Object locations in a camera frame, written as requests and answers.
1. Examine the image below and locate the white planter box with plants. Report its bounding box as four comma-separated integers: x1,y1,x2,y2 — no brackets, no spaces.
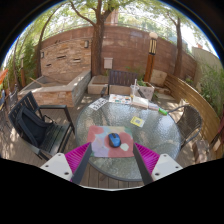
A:
136,80,156,101

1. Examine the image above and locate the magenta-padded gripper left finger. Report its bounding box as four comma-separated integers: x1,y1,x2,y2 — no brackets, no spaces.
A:
40,142,93,186

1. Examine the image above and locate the slender tree trunk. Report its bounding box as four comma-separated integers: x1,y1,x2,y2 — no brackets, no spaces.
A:
169,13,184,79

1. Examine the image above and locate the clear plastic cup with straw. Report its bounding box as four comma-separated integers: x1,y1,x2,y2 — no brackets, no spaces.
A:
130,78,140,99

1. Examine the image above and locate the white printed sign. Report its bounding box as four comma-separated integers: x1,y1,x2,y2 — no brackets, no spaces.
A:
88,97,110,112

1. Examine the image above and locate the yellow square card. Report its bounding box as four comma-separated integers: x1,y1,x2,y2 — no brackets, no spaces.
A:
130,115,146,128

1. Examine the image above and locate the dark slatted-back chair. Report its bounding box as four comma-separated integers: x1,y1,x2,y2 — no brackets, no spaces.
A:
100,69,148,98

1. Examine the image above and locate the pink floral mouse pad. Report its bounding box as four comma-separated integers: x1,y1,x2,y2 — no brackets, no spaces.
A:
86,125,135,159

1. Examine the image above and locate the colourful printed sheet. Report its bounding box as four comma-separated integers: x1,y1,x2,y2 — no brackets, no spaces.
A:
108,93,133,106

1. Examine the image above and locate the beige stone block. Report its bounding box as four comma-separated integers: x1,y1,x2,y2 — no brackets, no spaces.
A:
149,69,168,88

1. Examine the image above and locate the stone raised garden bed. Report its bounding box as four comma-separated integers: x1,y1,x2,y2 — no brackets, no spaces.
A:
18,69,93,108

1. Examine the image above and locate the pink thin book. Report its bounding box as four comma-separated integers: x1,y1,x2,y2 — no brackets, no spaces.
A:
147,101,160,112

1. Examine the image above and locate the curved wooden slat fence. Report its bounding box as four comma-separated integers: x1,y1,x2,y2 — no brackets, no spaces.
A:
163,73,224,144

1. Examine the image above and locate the brown wicker chair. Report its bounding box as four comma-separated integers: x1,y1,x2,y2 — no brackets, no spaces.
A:
168,104,203,149

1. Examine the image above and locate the wooden garden lamp post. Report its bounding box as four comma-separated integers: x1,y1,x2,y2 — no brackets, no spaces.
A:
143,31,159,83

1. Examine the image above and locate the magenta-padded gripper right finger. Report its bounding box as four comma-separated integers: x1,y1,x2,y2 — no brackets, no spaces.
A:
133,142,184,186

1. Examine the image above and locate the forked tree trunk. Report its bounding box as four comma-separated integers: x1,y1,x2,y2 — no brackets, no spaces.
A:
68,0,116,77

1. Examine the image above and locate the blue and black computer mouse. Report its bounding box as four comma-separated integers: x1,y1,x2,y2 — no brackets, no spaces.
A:
107,132,122,149

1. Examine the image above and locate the white wall box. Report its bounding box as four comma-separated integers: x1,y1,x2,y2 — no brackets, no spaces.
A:
103,57,114,70

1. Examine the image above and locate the black slatted chair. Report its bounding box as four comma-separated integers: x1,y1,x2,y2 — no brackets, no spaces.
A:
8,90,76,161

